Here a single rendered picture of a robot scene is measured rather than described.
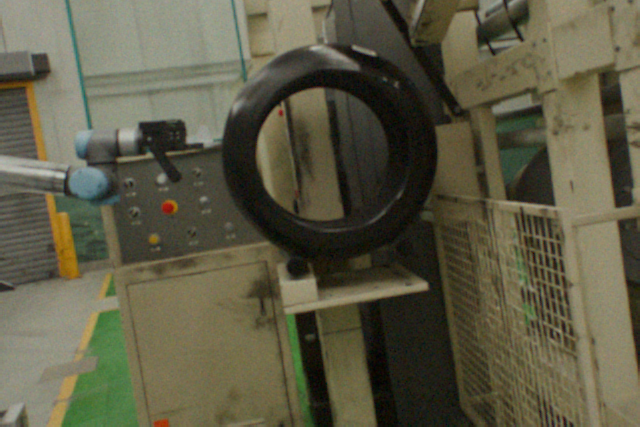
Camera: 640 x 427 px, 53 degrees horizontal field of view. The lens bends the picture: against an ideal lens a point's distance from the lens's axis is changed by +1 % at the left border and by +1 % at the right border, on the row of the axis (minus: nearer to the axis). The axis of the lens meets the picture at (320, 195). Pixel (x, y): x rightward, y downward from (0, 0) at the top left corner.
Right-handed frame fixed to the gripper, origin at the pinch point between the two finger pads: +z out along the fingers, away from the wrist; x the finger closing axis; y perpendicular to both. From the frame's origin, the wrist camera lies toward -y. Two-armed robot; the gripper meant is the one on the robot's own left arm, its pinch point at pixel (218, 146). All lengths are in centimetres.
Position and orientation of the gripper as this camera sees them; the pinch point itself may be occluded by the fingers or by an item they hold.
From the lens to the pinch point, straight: 169.7
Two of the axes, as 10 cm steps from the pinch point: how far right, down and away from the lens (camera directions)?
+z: 9.9, -0.6, 0.9
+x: -0.9, -0.4, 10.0
